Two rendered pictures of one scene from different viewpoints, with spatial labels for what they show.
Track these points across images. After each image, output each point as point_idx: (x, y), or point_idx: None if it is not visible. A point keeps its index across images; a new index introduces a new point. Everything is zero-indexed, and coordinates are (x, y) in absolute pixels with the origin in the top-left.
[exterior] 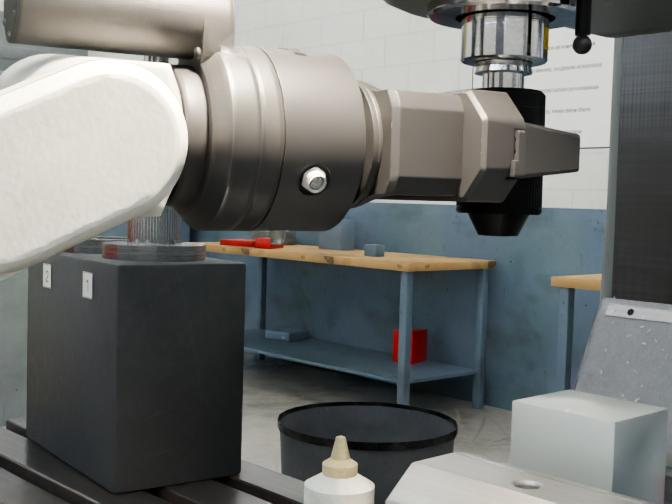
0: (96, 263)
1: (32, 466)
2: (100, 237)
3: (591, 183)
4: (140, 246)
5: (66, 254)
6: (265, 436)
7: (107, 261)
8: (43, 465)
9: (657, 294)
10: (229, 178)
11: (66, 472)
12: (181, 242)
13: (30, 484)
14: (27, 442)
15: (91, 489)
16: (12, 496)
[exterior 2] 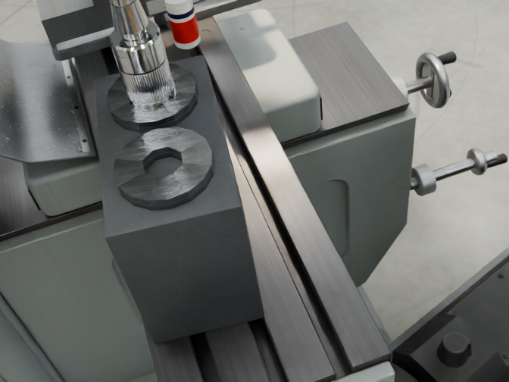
0: (210, 80)
1: (269, 236)
2: (167, 175)
3: None
4: (175, 64)
5: (219, 130)
6: None
7: (204, 70)
8: (260, 237)
9: None
10: None
11: (248, 219)
12: (117, 111)
13: (275, 200)
14: (264, 302)
15: (238, 184)
16: (288, 181)
